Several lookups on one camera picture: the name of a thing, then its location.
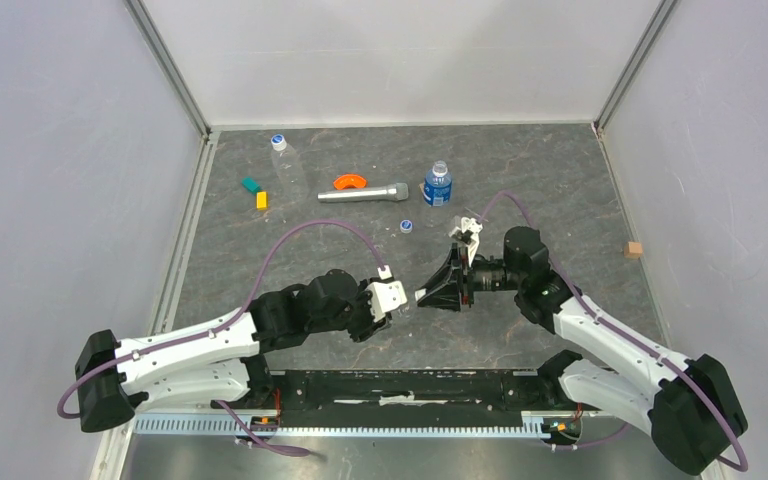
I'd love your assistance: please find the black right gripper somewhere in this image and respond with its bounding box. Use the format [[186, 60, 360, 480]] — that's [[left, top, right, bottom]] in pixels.
[[417, 243, 524, 314]]

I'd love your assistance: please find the blue-white Pocari bottle cap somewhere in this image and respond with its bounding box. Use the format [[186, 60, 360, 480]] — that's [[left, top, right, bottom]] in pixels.
[[399, 219, 413, 234]]

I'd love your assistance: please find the blue labelled Pocari bottle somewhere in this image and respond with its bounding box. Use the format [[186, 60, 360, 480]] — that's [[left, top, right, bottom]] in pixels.
[[423, 160, 453, 207]]

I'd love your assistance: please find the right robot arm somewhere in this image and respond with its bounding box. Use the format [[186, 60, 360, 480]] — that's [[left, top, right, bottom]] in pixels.
[[415, 225, 748, 475]]

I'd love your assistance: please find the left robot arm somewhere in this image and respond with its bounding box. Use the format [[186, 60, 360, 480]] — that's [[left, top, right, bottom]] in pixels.
[[75, 269, 407, 433]]

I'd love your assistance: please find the clear bottle with blue-white cap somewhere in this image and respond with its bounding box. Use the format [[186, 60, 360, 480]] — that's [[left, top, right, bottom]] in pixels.
[[270, 134, 309, 200]]

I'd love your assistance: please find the silver microphone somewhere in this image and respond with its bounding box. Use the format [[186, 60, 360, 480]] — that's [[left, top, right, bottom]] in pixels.
[[317, 183, 409, 203]]

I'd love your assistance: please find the orange curved pipe piece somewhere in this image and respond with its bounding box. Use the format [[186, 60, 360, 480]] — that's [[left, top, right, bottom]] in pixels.
[[333, 174, 368, 190]]

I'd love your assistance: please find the yellow rectangular block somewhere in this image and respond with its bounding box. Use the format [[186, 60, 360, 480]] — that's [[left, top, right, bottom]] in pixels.
[[256, 191, 269, 211]]

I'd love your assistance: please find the teal rectangular block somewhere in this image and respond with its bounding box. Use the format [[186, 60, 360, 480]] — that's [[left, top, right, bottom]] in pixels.
[[241, 177, 262, 195]]

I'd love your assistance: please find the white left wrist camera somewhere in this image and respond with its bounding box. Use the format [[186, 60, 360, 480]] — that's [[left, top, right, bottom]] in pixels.
[[364, 265, 408, 323]]

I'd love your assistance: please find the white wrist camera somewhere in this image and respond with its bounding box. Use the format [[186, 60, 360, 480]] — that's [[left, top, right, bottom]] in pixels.
[[449, 216, 483, 265], [364, 265, 408, 323]]

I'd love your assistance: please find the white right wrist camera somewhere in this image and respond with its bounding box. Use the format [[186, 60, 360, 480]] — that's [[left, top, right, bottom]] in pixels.
[[449, 216, 483, 265]]

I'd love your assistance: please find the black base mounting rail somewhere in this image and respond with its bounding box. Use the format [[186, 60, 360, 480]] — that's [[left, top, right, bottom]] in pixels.
[[229, 369, 593, 429]]

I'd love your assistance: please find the slotted grey cable duct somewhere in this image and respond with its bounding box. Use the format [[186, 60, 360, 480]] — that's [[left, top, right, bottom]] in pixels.
[[133, 413, 544, 439]]

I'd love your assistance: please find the brown cube near right wall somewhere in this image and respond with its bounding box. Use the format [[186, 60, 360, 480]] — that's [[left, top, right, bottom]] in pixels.
[[623, 241, 644, 259]]

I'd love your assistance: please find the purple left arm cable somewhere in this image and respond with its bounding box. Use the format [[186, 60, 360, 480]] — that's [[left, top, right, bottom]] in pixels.
[[57, 219, 389, 420]]

